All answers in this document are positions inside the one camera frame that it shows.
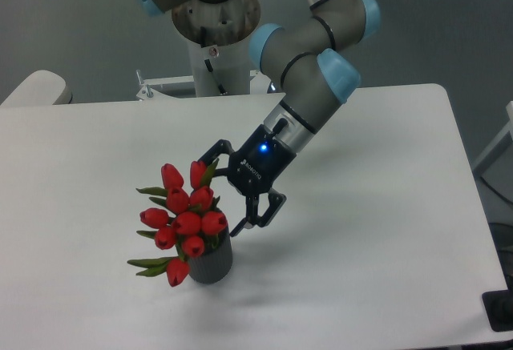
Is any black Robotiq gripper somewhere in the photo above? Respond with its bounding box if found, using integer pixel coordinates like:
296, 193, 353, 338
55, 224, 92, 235
198, 117, 300, 239

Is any red tulip bouquet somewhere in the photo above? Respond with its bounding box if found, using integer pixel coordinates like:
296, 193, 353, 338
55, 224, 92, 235
128, 160, 228, 287

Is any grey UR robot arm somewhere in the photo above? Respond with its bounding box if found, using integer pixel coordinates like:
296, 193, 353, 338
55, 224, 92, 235
138, 0, 381, 233

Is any dark grey ribbed vase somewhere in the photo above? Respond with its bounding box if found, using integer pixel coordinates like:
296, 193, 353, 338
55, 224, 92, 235
188, 229, 233, 284

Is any white chair armrest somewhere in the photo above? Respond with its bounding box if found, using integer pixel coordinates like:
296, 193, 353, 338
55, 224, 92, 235
1, 70, 73, 108

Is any white furniture at right edge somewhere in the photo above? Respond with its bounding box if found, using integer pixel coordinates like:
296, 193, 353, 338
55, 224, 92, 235
471, 100, 513, 203

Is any black clamp at table edge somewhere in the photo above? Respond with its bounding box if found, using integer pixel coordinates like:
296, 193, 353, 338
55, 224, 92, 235
482, 290, 512, 332

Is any black cable on pedestal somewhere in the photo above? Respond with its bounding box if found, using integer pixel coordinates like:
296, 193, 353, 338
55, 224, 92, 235
204, 58, 228, 96

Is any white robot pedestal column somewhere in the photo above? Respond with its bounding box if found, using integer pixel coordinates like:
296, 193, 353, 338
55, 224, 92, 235
171, 0, 262, 98

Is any white pedestal base frame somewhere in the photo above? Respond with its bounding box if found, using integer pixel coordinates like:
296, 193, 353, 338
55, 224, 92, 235
135, 58, 282, 102

